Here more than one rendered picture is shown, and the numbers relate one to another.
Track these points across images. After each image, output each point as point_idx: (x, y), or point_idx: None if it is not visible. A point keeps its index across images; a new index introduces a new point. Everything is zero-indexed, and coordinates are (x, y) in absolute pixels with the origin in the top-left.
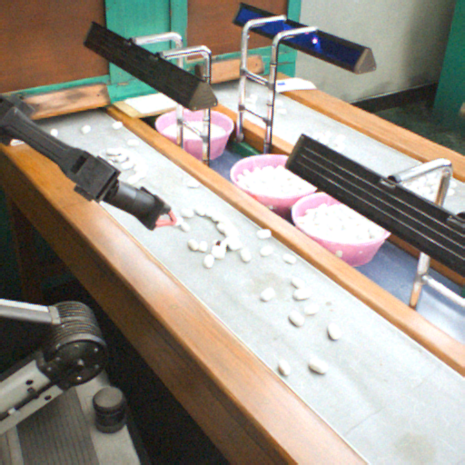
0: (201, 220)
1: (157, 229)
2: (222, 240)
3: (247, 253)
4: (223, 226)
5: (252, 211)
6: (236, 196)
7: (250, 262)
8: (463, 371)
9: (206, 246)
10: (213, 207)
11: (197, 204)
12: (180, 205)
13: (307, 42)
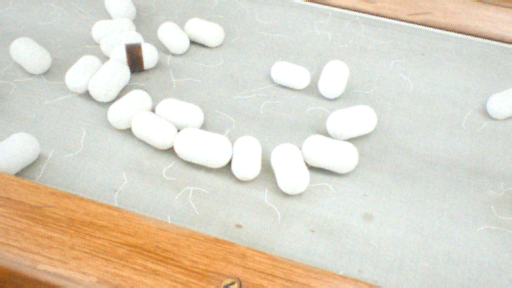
0: (290, 140)
1: (355, 56)
2: (151, 96)
3: (19, 40)
4: (169, 103)
5: (116, 214)
6: (262, 279)
7: (11, 60)
8: None
9: (162, 36)
10: (288, 169)
11: (390, 209)
12: (430, 169)
13: None
